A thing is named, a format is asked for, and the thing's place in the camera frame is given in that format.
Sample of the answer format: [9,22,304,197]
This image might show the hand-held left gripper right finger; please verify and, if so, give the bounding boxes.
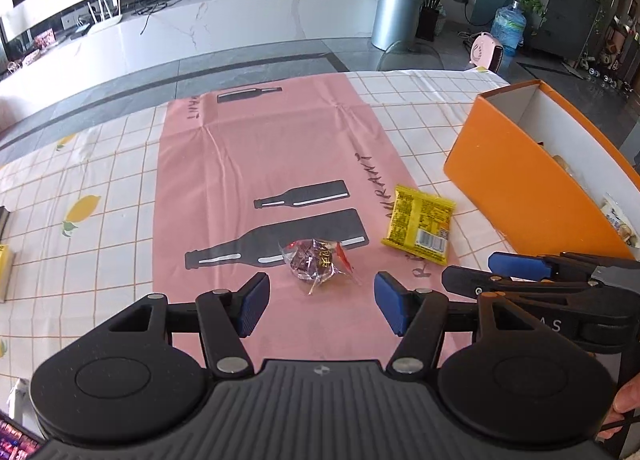
[374,271,516,376]

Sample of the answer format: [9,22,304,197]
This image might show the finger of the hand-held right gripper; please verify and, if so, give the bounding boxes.
[441,265,596,299]
[488,251,601,283]

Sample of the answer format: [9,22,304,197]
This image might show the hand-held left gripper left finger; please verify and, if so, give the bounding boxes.
[107,271,271,379]

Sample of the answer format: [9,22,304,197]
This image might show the clear red snack packet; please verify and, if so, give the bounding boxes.
[279,237,364,297]

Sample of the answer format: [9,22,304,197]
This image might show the orange cardboard box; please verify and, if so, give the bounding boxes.
[444,80,640,262]

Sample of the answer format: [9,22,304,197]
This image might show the yellow snack packet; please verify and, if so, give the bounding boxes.
[381,184,457,266]

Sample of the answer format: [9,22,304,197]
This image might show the person's right hand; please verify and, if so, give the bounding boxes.
[597,372,640,441]

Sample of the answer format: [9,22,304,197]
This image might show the white snack packet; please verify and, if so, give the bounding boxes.
[600,193,640,249]

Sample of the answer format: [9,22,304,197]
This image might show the pink bottle print mat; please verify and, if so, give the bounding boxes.
[152,71,501,366]

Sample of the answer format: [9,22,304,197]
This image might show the pink fan heater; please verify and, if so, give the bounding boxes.
[470,32,506,74]

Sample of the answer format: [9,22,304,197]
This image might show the clear glass chair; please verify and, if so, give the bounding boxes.
[376,39,444,72]

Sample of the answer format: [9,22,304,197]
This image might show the blue water jug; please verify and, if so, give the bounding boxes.
[491,0,529,59]

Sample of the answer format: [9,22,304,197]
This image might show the yellow box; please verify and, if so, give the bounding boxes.
[0,243,16,302]

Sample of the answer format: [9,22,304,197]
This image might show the dark grey cabinet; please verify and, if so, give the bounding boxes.
[530,0,609,62]

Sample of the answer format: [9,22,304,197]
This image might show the white marble cabinet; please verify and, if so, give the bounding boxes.
[0,0,382,112]

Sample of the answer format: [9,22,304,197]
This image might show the grey metal trash can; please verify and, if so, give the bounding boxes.
[371,0,425,52]

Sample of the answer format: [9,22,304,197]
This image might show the phone with lit screen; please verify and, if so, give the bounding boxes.
[0,410,44,460]

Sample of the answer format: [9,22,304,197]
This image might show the white router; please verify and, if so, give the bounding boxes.
[81,0,124,34]

